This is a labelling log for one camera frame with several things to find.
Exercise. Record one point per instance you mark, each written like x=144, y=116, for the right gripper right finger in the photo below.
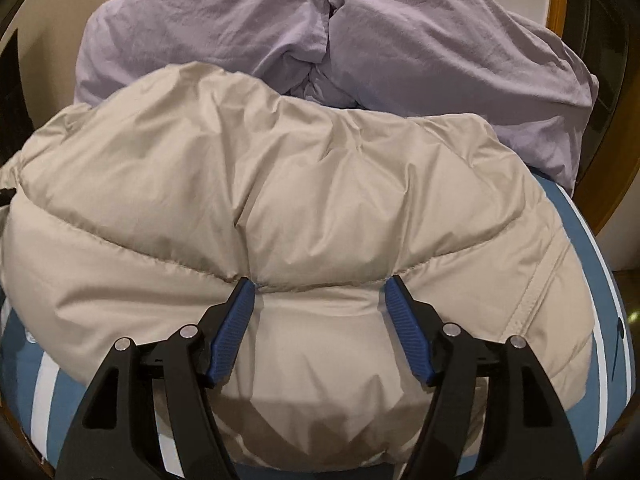
x=494, y=413

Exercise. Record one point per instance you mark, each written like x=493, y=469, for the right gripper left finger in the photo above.
x=115, y=433

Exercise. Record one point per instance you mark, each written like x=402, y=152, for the beige puffer jacket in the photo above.
x=194, y=128

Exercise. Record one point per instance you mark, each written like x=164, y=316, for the blue white striped bed sheet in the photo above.
x=595, y=339

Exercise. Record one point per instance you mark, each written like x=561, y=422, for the right lavender pillow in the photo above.
x=431, y=57

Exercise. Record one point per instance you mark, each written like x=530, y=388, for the lavender pillow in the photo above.
x=431, y=57
x=281, y=42

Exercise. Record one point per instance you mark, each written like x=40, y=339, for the left lavender pillow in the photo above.
x=281, y=42

